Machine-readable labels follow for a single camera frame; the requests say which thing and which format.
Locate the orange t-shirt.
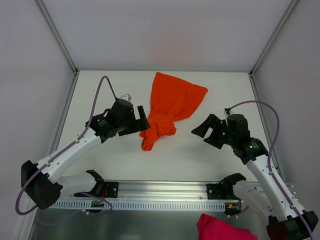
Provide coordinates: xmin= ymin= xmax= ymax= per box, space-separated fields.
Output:
xmin=139 ymin=72 xmax=208 ymax=151

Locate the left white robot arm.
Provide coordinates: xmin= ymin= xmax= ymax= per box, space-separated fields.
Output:
xmin=21 ymin=98 xmax=150 ymax=210

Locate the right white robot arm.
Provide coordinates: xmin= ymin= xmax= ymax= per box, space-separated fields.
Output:
xmin=192 ymin=113 xmax=319 ymax=240

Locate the pink t-shirt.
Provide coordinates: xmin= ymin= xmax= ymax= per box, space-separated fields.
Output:
xmin=197 ymin=213 xmax=258 ymax=240

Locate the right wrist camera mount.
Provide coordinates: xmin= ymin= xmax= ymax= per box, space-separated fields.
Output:
xmin=223 ymin=109 xmax=234 ymax=122

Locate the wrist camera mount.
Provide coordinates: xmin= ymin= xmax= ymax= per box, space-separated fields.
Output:
xmin=223 ymin=109 xmax=234 ymax=122
xmin=120 ymin=93 xmax=132 ymax=102

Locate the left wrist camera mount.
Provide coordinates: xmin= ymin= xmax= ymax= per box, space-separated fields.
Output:
xmin=120 ymin=93 xmax=132 ymax=102

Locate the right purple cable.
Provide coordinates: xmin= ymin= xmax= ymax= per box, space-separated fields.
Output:
xmin=224 ymin=100 xmax=316 ymax=240

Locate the right aluminium frame post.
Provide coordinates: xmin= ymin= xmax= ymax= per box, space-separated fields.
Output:
xmin=249 ymin=0 xmax=300 ymax=76

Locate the aluminium frame post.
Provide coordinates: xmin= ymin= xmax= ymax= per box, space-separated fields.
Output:
xmin=249 ymin=0 xmax=300 ymax=76
xmin=34 ymin=0 xmax=79 ymax=75

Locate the slotted white cable duct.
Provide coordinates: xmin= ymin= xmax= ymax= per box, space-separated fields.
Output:
xmin=51 ymin=198 xmax=226 ymax=212

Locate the aluminium mounting rail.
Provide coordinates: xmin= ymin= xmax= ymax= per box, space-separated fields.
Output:
xmin=59 ymin=179 xmax=298 ymax=201

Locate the left aluminium frame post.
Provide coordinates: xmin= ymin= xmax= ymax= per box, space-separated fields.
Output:
xmin=34 ymin=0 xmax=79 ymax=75

